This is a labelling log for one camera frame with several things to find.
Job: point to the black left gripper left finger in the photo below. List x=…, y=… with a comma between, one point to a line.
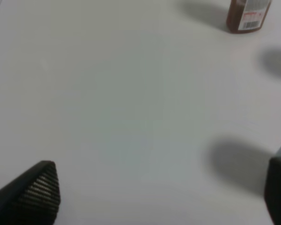
x=33, y=198

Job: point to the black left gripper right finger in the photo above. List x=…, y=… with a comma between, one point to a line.
x=272, y=192

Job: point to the clear plastic drink bottle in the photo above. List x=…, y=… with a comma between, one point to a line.
x=246, y=16

